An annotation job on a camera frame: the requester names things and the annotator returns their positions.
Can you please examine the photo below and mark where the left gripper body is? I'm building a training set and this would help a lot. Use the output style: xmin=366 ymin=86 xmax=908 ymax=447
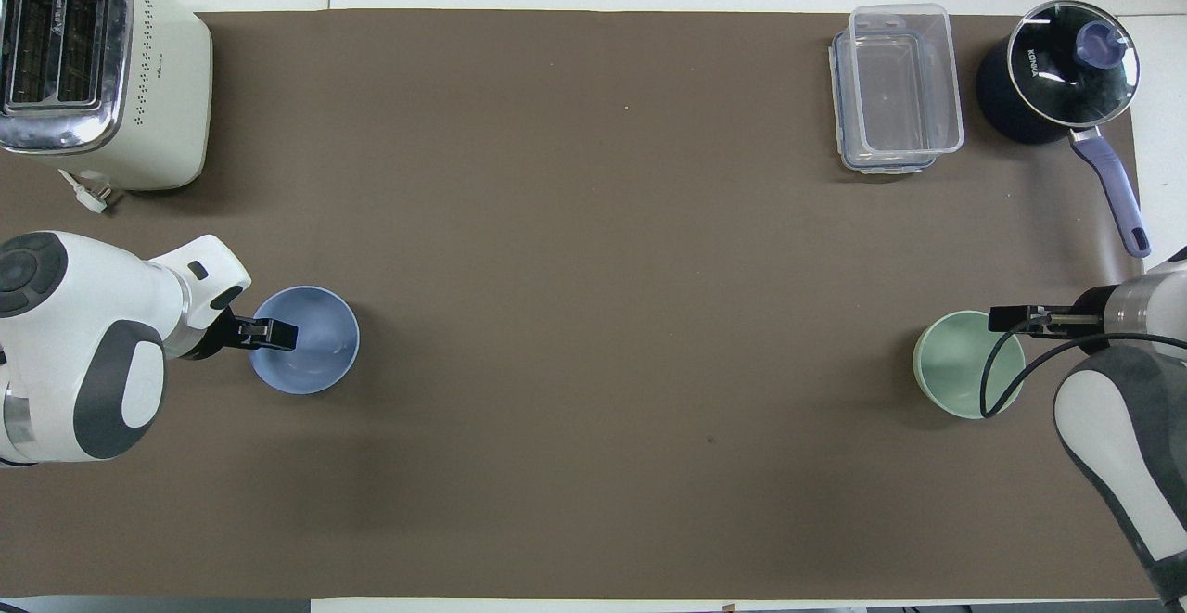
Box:
xmin=189 ymin=306 xmax=267 ymax=362

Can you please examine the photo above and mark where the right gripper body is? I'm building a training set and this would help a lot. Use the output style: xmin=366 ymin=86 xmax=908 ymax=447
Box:
xmin=1046 ymin=286 xmax=1121 ymax=355

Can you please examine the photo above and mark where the blue bowl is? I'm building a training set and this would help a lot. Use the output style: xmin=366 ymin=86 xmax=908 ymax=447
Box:
xmin=248 ymin=286 xmax=361 ymax=396

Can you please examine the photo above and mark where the green bowl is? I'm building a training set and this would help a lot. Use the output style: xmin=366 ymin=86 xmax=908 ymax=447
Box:
xmin=913 ymin=310 xmax=1027 ymax=420

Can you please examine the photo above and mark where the glass lid with purple knob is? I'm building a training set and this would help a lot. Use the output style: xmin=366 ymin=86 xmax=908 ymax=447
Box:
xmin=1007 ymin=0 xmax=1141 ymax=129

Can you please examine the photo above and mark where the cream toaster with chrome top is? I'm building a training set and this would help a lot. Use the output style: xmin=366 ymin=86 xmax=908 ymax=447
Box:
xmin=0 ymin=0 xmax=214 ymax=193

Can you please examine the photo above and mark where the clear plastic container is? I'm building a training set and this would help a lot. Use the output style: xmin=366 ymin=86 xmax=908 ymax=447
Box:
xmin=849 ymin=4 xmax=965 ymax=156

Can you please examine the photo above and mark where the clear lid with blue seal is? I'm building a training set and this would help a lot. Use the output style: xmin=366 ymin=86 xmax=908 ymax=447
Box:
xmin=828 ymin=30 xmax=940 ymax=175

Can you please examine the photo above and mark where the black cable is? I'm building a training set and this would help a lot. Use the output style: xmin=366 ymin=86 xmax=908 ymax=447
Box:
xmin=978 ymin=315 xmax=1187 ymax=419

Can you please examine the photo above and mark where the white toaster power cable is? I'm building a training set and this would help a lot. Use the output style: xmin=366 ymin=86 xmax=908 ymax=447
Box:
xmin=58 ymin=169 xmax=123 ymax=215

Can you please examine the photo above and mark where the dark pot with purple handle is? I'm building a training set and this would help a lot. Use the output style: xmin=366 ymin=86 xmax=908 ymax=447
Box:
xmin=975 ymin=0 xmax=1153 ymax=259

